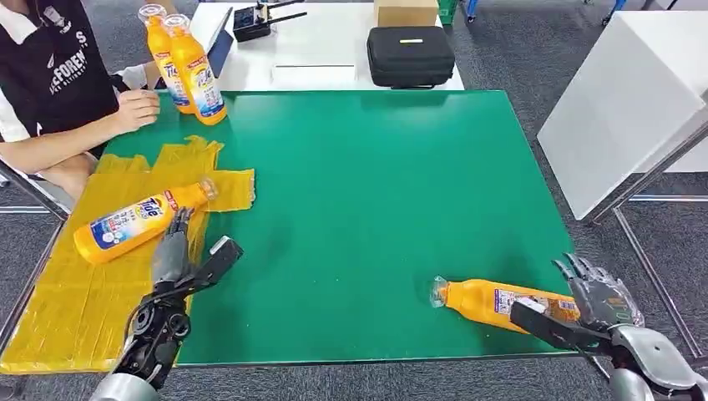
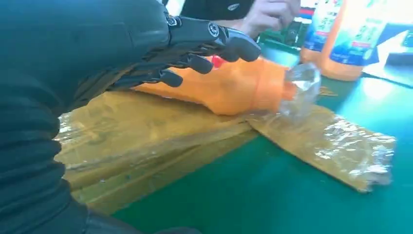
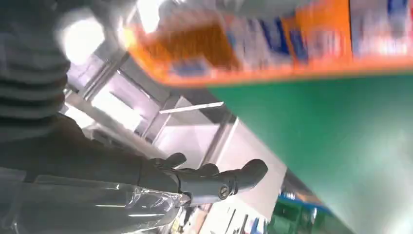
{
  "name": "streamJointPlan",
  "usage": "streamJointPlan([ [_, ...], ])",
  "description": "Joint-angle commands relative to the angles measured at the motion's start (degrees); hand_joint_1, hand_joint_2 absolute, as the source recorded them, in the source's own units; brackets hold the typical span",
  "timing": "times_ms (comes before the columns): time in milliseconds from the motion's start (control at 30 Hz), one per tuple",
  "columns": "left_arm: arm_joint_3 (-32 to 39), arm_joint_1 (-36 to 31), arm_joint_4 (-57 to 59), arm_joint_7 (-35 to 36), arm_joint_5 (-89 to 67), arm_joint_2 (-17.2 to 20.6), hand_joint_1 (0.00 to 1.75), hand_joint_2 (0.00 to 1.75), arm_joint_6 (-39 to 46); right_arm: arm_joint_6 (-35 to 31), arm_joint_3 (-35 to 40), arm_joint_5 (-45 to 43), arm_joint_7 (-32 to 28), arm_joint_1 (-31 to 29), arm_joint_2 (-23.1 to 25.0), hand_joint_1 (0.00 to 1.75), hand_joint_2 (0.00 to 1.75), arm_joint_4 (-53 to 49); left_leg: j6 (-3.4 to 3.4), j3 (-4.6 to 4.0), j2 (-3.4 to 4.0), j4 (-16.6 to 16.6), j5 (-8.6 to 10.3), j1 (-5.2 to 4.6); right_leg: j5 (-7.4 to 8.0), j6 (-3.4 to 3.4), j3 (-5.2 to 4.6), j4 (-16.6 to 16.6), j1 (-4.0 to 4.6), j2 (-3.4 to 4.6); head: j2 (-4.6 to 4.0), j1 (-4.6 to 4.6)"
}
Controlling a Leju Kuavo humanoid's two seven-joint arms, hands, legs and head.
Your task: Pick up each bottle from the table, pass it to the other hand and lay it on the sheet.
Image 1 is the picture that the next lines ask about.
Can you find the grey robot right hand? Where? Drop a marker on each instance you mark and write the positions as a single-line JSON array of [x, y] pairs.
[[600, 301]]

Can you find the person's right hand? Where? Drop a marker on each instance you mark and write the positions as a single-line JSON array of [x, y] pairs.
[[138, 109]]

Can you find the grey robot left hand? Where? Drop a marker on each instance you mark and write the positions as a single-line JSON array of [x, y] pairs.
[[168, 257]]

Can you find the orange Tide detergent bottle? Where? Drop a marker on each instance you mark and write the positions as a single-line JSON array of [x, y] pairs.
[[196, 72], [160, 55], [133, 221], [481, 301]]

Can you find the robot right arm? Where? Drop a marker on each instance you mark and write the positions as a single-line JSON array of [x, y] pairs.
[[658, 354]]

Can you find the seated person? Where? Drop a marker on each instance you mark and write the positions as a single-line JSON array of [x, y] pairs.
[[55, 66]]

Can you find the blue tablet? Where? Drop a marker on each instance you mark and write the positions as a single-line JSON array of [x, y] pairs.
[[222, 50]]

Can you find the yellow plastic sheet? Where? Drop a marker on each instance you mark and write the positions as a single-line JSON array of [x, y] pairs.
[[72, 310]]

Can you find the metal chair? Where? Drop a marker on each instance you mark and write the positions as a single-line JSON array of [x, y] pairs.
[[55, 200]]

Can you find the black remote controller with antennas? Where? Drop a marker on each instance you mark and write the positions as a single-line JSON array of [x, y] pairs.
[[251, 22]]

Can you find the white side table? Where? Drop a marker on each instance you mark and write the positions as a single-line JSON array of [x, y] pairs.
[[619, 110]]

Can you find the white desk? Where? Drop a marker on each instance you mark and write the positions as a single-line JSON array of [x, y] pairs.
[[332, 41]]

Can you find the green table mat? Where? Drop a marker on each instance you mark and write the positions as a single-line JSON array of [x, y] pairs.
[[376, 210]]

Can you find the black zippered carry case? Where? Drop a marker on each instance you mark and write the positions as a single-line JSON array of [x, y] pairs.
[[409, 58]]

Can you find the brown cardboard box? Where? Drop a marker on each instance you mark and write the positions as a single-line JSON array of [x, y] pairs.
[[406, 12]]

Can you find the green plastic crate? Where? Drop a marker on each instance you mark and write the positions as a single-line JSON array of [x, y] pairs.
[[447, 10]]

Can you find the metal side table frame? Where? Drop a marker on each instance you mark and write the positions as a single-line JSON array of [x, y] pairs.
[[655, 277]]

